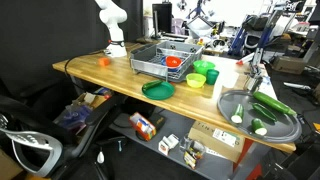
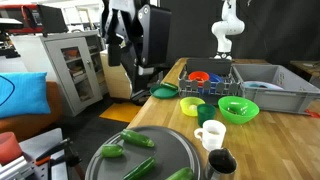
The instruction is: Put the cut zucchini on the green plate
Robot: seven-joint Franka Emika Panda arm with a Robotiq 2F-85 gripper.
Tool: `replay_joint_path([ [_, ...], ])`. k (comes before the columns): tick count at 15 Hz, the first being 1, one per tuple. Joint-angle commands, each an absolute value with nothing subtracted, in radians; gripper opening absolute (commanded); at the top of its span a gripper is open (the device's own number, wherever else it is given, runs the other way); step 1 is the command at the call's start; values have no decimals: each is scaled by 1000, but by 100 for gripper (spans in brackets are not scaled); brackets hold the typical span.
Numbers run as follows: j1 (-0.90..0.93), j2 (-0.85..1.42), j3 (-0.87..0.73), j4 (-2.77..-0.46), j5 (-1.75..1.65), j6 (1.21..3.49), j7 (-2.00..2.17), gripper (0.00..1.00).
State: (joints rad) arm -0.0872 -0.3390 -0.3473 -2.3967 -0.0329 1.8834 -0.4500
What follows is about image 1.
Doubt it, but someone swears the cut zucchini short piece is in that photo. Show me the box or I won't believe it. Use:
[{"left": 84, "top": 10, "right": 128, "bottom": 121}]
[{"left": 251, "top": 118, "right": 267, "bottom": 136}]

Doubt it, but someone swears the white robot arm on table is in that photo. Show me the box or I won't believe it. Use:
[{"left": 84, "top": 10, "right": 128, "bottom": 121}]
[{"left": 95, "top": 0, "right": 127, "bottom": 57}]

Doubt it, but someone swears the green plate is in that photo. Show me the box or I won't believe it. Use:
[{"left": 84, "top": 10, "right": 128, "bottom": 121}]
[{"left": 142, "top": 81, "right": 175, "bottom": 100}]

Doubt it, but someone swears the zucchini piece on plate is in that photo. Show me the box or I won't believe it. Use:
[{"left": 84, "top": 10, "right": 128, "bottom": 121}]
[{"left": 142, "top": 80, "right": 162, "bottom": 90}]

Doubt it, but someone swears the cut zucchini left piece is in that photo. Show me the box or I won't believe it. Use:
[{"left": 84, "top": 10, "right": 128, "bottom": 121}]
[{"left": 231, "top": 104, "right": 244, "bottom": 123}]

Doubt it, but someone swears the dark zucchini half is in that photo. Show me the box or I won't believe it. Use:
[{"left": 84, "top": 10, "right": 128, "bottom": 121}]
[{"left": 252, "top": 103, "right": 277, "bottom": 122}]

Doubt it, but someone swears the whole long zucchini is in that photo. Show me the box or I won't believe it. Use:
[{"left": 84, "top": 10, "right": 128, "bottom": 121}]
[{"left": 253, "top": 91, "right": 296, "bottom": 115}]

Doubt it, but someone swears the blue bowl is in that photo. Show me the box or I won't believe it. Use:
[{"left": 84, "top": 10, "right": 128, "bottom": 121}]
[{"left": 161, "top": 56, "right": 180, "bottom": 72}]

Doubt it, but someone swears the red bowl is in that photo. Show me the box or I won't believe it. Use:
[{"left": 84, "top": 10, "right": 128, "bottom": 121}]
[{"left": 165, "top": 56, "right": 182, "bottom": 68}]

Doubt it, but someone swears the grey dish rack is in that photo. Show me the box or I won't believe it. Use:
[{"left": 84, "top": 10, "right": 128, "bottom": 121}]
[{"left": 130, "top": 41, "right": 203, "bottom": 83}]

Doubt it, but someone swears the yellow-green bowl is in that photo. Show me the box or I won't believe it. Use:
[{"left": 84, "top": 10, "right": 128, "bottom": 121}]
[{"left": 186, "top": 73, "right": 206, "bottom": 88}]

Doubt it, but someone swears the grey lower shelf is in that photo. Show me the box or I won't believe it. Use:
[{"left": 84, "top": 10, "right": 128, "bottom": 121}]
[{"left": 110, "top": 110, "right": 263, "bottom": 180}]

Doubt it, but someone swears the orange snack box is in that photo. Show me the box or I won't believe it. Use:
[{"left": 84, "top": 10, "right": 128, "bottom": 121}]
[{"left": 129, "top": 112, "right": 157, "bottom": 141}]

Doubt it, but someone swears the bright green bowl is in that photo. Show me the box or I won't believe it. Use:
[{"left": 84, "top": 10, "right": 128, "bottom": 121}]
[{"left": 193, "top": 60, "right": 215, "bottom": 75}]

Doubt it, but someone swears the small white carton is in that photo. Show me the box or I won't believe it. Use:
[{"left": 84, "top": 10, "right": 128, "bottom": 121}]
[{"left": 158, "top": 134, "right": 179, "bottom": 155}]

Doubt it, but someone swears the dark green cup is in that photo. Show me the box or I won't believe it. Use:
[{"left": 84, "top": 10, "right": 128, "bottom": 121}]
[{"left": 206, "top": 69, "right": 219, "bottom": 85}]

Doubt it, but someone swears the orange cube block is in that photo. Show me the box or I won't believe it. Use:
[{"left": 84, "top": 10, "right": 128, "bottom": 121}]
[{"left": 98, "top": 57, "right": 110, "bottom": 66}]

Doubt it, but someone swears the clear container with packets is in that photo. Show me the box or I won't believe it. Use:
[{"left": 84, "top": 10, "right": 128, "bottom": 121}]
[{"left": 179, "top": 134, "right": 206, "bottom": 169}]

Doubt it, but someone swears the white translucent cup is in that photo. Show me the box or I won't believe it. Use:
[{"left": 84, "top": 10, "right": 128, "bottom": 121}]
[{"left": 222, "top": 72, "right": 239, "bottom": 88}]

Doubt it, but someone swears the black computer monitor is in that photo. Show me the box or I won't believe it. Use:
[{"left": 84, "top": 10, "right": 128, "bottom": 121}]
[{"left": 152, "top": 3, "right": 172, "bottom": 33}]

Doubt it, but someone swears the cardboard box under table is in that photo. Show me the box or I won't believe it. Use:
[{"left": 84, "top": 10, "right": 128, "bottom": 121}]
[{"left": 188, "top": 121, "right": 245, "bottom": 162}]

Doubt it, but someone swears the grey oval tray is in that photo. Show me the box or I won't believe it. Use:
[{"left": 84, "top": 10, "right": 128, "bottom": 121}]
[{"left": 218, "top": 90, "right": 302, "bottom": 143}]

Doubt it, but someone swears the cardboard box with clutter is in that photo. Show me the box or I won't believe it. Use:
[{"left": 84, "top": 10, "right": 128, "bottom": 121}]
[{"left": 55, "top": 87, "right": 113, "bottom": 135}]

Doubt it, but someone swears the black office chair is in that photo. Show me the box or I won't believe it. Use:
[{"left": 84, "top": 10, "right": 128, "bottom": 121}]
[{"left": 0, "top": 93, "right": 129, "bottom": 179}]

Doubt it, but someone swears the blue metal stand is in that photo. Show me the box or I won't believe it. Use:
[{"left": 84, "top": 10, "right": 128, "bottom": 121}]
[{"left": 250, "top": 10, "right": 282, "bottom": 78}]

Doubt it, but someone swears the brown box in background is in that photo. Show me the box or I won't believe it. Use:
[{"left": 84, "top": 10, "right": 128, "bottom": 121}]
[{"left": 272, "top": 56, "right": 306, "bottom": 74}]

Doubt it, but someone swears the black power cable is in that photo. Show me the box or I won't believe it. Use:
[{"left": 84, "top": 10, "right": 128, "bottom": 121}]
[{"left": 63, "top": 49, "right": 109, "bottom": 98}]

